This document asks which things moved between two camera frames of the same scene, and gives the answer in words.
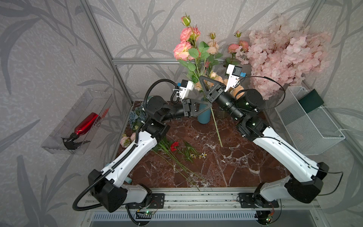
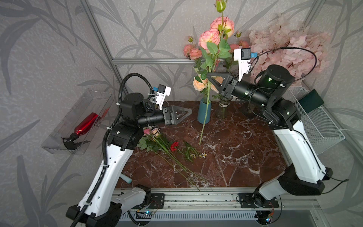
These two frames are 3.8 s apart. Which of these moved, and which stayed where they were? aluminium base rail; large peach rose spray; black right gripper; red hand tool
Moved: black right gripper
Stayed: aluminium base rail; large peach rose spray; red hand tool
